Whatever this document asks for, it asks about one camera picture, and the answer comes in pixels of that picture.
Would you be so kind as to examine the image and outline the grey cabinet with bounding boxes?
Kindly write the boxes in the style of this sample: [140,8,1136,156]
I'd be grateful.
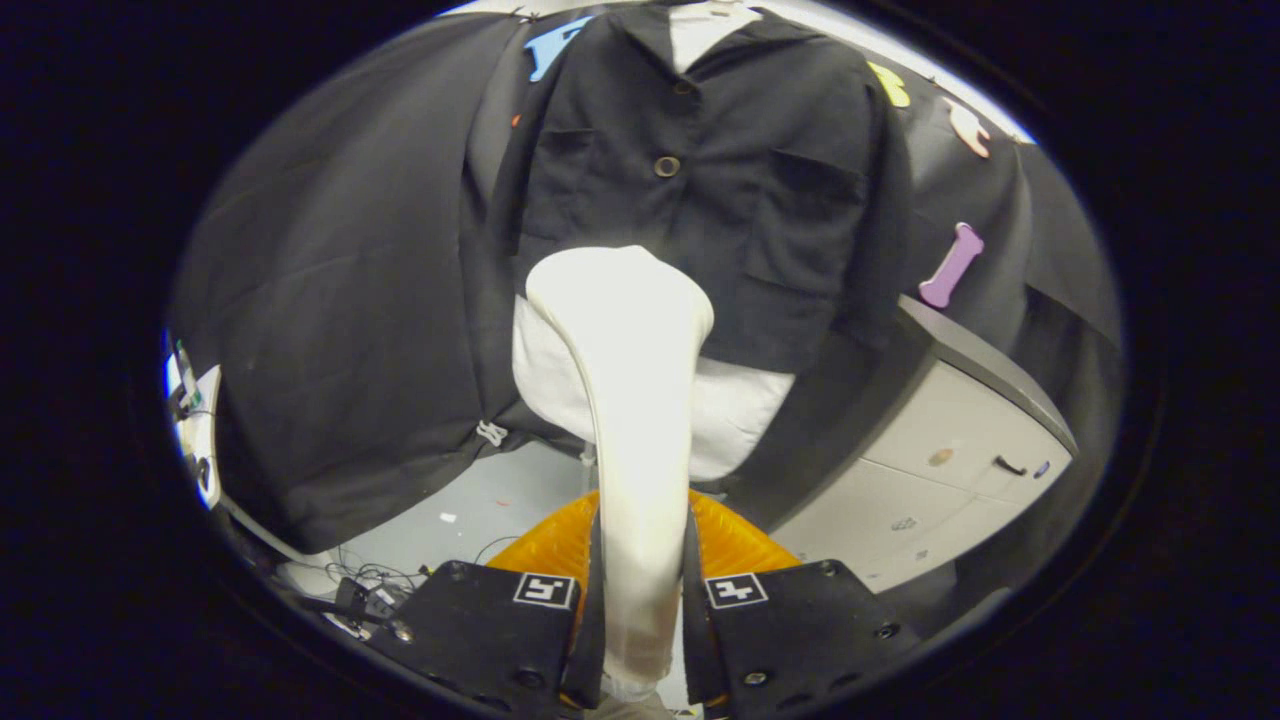
[770,295,1079,593]

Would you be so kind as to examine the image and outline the white garment steamer head with hose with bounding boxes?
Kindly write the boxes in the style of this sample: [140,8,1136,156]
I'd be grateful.
[525,245,716,720]

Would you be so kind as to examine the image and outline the black cable tangle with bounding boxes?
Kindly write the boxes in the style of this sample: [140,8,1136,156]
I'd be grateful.
[290,540,521,641]

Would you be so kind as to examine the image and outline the white equipment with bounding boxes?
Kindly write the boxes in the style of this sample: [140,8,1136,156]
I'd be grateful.
[165,335,223,511]

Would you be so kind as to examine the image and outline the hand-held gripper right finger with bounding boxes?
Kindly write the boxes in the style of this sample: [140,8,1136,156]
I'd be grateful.
[683,488,926,716]

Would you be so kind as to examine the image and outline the white shirt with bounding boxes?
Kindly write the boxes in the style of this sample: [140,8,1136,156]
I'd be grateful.
[512,0,796,483]

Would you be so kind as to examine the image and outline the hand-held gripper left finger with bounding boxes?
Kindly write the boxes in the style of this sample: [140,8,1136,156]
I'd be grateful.
[390,490,604,716]

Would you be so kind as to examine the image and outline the black suit jacket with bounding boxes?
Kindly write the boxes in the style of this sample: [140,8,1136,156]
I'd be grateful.
[460,0,916,456]

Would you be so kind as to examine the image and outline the black backdrop cloth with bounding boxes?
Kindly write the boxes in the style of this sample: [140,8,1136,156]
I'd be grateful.
[168,10,1126,641]

